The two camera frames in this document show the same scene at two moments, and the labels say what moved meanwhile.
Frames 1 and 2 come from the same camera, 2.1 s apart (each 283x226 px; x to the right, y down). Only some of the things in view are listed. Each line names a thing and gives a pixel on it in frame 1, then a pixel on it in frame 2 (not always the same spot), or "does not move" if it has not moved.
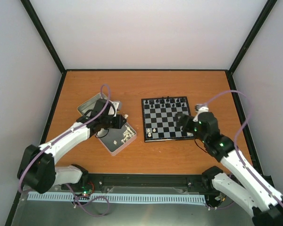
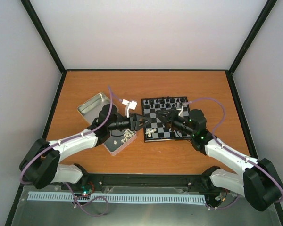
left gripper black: (119, 124) → (135, 124)
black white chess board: (159, 119) does not move
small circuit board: (86, 192) does not move
